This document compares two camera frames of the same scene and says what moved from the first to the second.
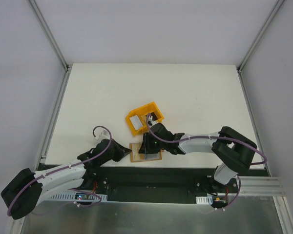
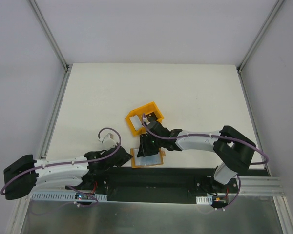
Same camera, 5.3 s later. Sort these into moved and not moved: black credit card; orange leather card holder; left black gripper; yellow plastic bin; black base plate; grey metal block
Moved: left black gripper; orange leather card holder
Not moved: yellow plastic bin; black credit card; grey metal block; black base plate
